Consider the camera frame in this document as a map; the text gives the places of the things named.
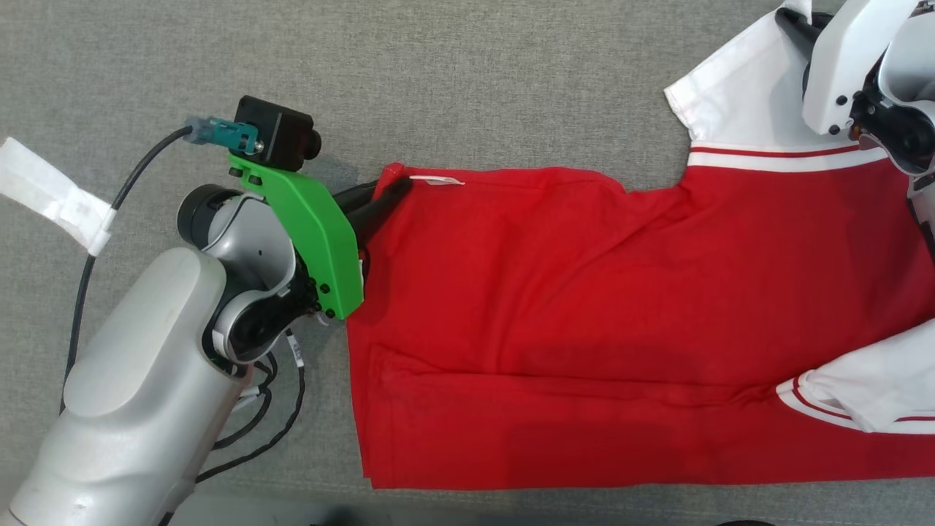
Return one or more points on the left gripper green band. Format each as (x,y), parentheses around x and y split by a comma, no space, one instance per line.
(321,234)

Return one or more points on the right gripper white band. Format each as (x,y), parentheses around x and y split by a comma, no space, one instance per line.
(847,66)

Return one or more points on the red jersey with white sleeves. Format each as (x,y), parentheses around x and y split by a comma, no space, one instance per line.
(584,292)

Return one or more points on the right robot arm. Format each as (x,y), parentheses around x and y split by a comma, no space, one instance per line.
(913,58)

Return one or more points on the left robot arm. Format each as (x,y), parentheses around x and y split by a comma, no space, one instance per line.
(131,351)

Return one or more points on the grey fabric sofa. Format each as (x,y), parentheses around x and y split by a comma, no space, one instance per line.
(475,88)

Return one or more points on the white tape label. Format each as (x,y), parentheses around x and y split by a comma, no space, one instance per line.
(44,190)

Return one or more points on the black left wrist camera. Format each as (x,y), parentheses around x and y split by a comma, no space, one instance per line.
(274,131)

